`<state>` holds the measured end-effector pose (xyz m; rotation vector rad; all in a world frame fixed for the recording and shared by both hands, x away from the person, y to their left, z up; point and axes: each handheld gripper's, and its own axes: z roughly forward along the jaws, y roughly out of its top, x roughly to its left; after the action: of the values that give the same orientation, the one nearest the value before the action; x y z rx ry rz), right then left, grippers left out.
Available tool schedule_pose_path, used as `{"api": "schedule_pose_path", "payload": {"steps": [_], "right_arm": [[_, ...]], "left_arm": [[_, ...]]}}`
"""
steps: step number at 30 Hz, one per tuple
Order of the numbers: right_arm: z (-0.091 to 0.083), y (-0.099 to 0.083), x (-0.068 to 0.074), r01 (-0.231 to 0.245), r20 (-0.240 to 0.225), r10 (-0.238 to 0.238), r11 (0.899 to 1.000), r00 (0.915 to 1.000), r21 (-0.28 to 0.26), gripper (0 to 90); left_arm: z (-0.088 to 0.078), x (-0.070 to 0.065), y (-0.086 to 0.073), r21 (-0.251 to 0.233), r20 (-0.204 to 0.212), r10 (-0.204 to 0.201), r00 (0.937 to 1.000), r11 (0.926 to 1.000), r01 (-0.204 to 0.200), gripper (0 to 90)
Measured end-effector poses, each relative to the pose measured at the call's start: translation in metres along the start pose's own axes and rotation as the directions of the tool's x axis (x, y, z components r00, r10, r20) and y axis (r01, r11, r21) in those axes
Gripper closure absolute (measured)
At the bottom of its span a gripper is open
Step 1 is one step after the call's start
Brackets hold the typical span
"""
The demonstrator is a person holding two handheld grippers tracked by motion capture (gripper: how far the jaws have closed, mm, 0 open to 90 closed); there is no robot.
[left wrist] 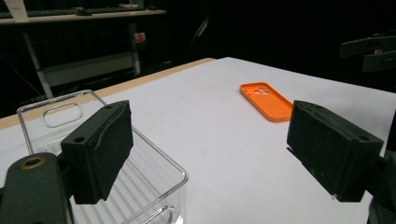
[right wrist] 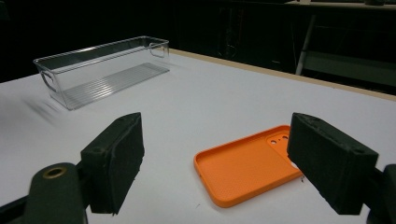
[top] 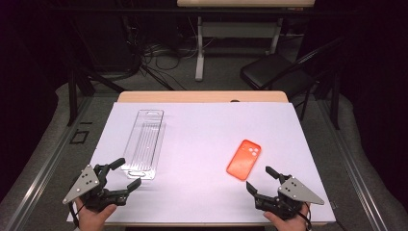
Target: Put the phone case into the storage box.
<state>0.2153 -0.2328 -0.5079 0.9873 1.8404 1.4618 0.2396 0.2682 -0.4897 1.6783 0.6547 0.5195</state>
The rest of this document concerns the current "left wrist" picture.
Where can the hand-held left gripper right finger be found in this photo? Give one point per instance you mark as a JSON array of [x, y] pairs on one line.
[[330, 152]]

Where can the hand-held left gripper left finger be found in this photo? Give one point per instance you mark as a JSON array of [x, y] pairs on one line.
[[93, 155]]

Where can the clear plastic bin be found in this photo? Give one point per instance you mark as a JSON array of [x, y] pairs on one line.
[[149, 186]]

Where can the orange phone case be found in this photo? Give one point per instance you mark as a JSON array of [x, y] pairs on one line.
[[267, 102]]

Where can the white-legged desk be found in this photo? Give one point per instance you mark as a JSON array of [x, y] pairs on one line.
[[93, 67]]

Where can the white table sheet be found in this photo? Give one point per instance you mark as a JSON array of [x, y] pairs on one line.
[[218, 140]]

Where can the red and white label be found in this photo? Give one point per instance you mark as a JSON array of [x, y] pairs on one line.
[[140, 38]]

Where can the black keyboard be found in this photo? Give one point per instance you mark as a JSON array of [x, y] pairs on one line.
[[46, 13]]

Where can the white paper sign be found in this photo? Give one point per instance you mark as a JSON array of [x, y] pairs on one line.
[[17, 11]]

